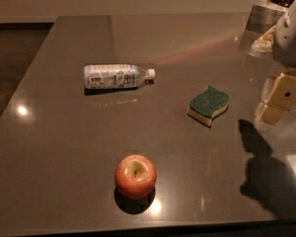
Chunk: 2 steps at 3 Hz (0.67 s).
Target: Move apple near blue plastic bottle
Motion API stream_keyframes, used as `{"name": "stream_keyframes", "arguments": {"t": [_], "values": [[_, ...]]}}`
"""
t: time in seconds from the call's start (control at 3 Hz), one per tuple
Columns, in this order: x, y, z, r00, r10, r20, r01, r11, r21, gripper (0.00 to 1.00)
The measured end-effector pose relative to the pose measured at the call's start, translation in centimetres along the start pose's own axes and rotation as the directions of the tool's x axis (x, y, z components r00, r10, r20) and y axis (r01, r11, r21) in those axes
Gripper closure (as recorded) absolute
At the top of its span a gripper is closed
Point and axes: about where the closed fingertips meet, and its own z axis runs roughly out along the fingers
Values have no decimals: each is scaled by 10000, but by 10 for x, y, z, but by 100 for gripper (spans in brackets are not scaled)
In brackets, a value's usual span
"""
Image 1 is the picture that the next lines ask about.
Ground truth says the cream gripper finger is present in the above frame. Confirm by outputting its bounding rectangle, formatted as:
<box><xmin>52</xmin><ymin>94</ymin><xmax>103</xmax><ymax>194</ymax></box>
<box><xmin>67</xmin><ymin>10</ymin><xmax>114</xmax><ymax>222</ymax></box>
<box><xmin>257</xmin><ymin>70</ymin><xmax>296</xmax><ymax>124</ymax></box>

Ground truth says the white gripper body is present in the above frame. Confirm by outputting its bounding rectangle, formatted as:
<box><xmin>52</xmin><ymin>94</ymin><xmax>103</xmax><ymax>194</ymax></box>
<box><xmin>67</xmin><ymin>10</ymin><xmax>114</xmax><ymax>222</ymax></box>
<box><xmin>272</xmin><ymin>0</ymin><xmax>296</xmax><ymax>67</ymax></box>

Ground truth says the red apple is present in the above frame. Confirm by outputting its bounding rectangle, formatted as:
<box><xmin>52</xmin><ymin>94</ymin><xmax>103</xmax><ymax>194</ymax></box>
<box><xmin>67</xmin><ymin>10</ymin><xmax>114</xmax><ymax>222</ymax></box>
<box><xmin>114</xmin><ymin>154</ymin><xmax>157</xmax><ymax>199</ymax></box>

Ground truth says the clear plastic water bottle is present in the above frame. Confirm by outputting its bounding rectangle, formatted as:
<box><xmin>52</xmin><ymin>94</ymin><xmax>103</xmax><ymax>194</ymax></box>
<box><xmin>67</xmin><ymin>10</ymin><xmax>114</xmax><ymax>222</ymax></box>
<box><xmin>84</xmin><ymin>64</ymin><xmax>156</xmax><ymax>90</ymax></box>

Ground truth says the pale snack packet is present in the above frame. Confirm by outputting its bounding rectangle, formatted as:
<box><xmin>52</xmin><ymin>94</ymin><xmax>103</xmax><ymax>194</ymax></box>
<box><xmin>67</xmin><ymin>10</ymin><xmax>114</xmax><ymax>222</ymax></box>
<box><xmin>252</xmin><ymin>27</ymin><xmax>275</xmax><ymax>52</ymax></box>

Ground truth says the metal container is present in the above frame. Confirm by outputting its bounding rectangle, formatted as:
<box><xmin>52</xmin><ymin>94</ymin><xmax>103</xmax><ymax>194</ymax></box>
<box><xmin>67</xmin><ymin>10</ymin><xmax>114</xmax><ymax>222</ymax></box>
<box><xmin>240</xmin><ymin>0</ymin><xmax>287</xmax><ymax>58</ymax></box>

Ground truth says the green and yellow sponge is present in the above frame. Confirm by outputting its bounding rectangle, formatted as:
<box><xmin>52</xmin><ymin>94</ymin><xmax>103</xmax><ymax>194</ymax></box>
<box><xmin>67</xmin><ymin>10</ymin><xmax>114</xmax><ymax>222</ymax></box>
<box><xmin>186</xmin><ymin>86</ymin><xmax>229</xmax><ymax>127</ymax></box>

